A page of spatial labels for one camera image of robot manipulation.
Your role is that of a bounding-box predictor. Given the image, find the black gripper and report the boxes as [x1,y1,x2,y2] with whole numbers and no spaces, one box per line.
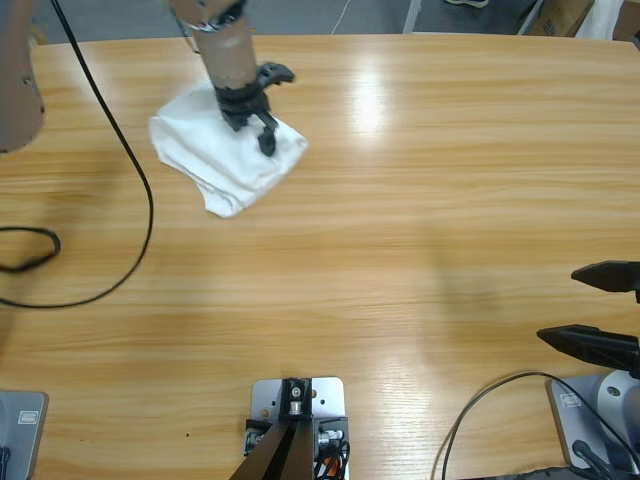
[214,82,279,157]

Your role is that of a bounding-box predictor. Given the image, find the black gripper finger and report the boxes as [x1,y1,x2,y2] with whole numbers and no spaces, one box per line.
[536,323,640,379]
[570,259,640,304]

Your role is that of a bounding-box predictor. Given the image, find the white t-shirt with black logo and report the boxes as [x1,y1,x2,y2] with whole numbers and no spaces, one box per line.
[148,79,310,220]

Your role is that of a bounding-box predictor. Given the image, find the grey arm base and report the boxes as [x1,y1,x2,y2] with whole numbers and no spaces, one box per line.
[0,389,50,480]
[545,368,640,474]

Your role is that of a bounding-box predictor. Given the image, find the white metal leg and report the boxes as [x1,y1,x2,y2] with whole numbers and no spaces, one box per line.
[402,0,426,34]

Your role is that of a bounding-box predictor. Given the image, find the brown cardboard box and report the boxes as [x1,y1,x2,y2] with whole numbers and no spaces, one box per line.
[519,0,596,37]

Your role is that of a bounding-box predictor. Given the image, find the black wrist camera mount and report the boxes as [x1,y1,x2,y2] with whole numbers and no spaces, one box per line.
[255,61,297,90]

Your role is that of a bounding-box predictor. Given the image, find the long black cable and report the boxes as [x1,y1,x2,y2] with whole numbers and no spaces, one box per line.
[433,370,640,480]

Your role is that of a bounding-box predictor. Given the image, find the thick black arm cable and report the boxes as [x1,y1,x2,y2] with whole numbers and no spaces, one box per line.
[0,0,154,309]

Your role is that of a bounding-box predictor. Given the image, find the black cable loop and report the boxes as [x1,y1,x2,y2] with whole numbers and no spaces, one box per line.
[0,227,63,274]

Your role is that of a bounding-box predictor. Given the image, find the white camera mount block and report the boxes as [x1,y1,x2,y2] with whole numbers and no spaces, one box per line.
[249,377,350,480]

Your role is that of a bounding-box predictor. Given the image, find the orange and black wires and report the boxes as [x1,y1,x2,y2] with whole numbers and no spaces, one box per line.
[310,439,351,480]

